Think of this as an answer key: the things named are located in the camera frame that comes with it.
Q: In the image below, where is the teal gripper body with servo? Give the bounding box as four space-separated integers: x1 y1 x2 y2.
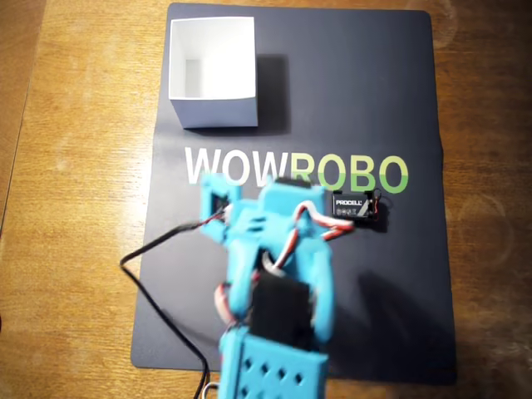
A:
230 177 328 250

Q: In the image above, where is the black camera cable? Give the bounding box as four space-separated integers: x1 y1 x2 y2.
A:
119 216 229 399

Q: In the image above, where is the small black battery pack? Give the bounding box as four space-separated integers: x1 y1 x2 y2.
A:
331 189 386 228

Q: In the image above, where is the white open box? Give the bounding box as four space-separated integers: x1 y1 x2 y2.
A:
168 16 259 131

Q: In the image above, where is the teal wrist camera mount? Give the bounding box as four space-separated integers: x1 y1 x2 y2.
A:
200 173 241 243

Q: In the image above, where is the dark WOWROBO mat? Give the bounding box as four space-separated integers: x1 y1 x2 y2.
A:
131 2 458 386

